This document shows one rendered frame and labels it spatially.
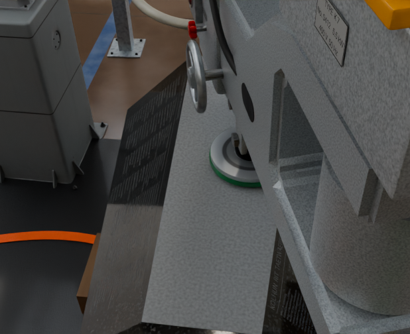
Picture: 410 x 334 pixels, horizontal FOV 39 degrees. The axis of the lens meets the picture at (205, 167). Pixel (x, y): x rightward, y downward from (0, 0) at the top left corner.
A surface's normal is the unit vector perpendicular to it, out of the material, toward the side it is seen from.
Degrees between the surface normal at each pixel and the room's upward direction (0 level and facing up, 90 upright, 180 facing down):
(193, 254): 0
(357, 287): 90
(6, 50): 90
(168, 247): 0
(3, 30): 90
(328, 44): 90
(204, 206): 0
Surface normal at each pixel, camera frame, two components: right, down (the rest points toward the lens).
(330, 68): -0.98, 0.16
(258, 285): -0.03, -0.72
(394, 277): -0.23, 0.68
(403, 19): 0.19, 0.68
